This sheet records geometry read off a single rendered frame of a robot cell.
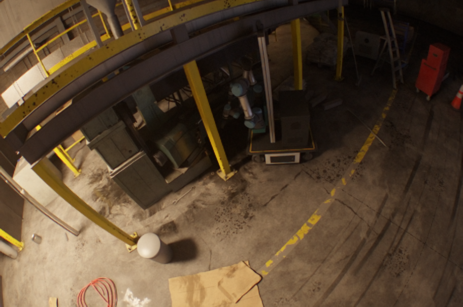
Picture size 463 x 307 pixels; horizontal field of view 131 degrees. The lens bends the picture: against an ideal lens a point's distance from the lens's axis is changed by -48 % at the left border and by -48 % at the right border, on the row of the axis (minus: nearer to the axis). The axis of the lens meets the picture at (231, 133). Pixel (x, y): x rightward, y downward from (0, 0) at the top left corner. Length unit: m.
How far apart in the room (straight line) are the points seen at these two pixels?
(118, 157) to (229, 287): 1.91
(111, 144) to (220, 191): 1.52
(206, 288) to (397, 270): 2.11
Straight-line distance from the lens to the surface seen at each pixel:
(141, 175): 2.69
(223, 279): 2.35
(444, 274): 3.10
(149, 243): 2.37
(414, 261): 2.81
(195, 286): 2.44
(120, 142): 2.41
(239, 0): 2.16
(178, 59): 1.87
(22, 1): 6.45
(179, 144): 2.50
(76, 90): 2.16
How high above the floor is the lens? 2.28
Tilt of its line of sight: 41 degrees down
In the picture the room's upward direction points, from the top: 15 degrees counter-clockwise
